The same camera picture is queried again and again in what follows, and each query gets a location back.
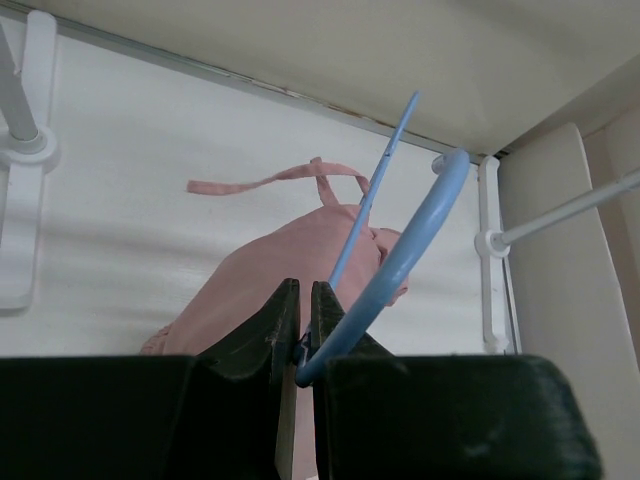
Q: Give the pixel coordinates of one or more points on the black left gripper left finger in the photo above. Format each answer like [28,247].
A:
[227,413]

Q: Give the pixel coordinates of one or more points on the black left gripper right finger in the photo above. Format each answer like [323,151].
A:
[381,416]

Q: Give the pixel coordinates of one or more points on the pink trousers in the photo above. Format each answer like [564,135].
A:
[306,249]

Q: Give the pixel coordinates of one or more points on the white clothes rack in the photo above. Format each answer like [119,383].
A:
[101,243]

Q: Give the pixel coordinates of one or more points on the blue wire hanger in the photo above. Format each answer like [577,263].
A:
[395,250]

